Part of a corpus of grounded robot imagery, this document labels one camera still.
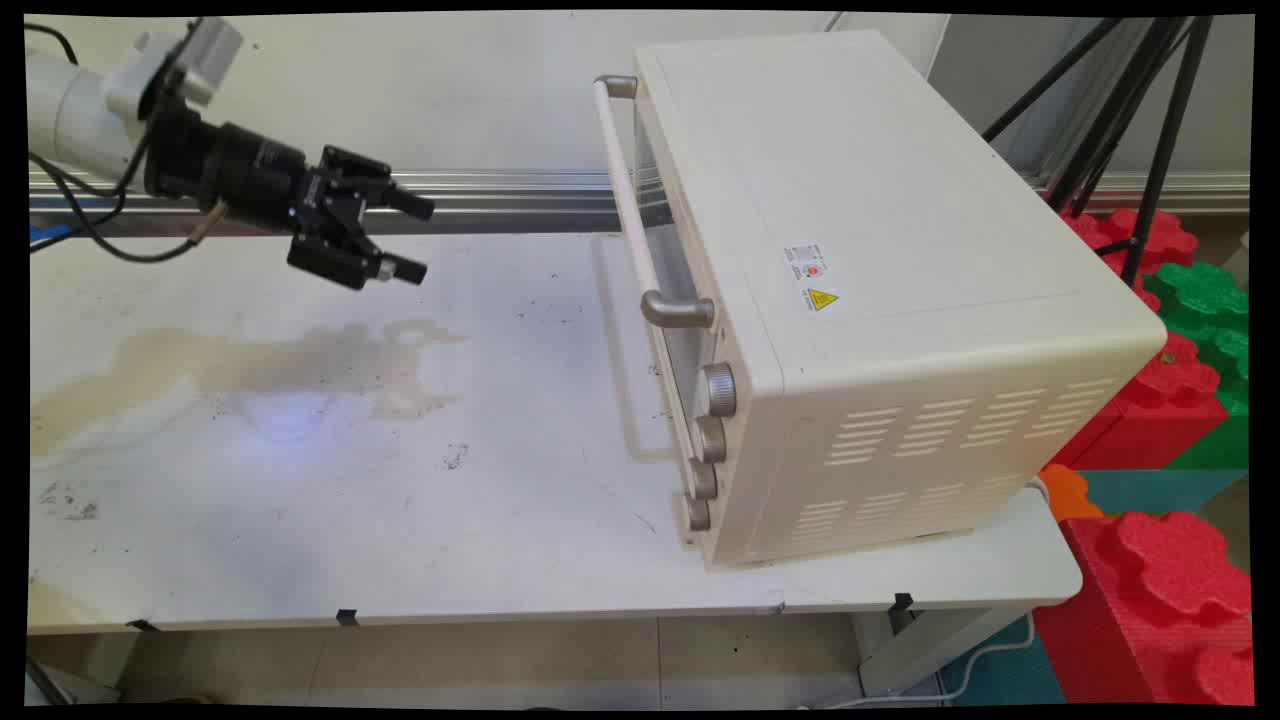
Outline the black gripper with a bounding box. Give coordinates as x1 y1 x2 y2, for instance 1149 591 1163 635
144 94 437 293

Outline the glass oven door with handle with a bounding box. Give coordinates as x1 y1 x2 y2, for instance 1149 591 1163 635
593 74 720 471

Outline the large silver oven knob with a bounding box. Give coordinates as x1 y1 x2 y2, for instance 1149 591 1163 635
701 362 739 419

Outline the white label sticker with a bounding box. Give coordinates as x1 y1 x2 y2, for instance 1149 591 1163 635
783 242 830 284

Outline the cream toaster oven body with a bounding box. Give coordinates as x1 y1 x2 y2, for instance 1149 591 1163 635
632 30 1170 574

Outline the white table leg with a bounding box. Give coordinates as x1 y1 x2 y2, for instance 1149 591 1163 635
853 604 1033 699

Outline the orange foam block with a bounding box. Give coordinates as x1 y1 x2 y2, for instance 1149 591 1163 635
1037 463 1105 525

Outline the teal floor mat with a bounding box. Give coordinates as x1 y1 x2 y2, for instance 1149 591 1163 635
938 614 1067 707

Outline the red foam block under tripod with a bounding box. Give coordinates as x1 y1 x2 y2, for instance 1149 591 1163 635
1058 206 1200 313

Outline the black tripod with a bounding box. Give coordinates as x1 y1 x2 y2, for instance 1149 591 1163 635
982 15 1217 291

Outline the red foam block beside oven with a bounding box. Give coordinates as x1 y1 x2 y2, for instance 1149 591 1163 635
1044 333 1230 472

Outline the teal foam block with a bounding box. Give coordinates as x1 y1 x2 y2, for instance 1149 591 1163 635
1075 469 1250 517

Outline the green foam block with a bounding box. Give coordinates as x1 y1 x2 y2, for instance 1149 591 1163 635
1142 261 1252 472

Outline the large red foam block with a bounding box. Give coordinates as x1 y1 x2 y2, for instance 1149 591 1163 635
1032 509 1255 707

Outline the aluminium rail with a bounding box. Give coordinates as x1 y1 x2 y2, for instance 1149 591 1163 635
28 168 1251 238

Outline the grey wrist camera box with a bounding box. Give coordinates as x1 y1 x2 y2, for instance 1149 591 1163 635
183 17 245 107

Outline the black cable with metal plug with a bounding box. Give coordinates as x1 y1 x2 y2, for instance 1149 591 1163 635
28 150 228 265

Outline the thin black cable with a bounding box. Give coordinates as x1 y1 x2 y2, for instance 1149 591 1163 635
25 22 80 67

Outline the white cable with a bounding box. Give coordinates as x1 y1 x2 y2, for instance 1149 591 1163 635
798 638 1037 710

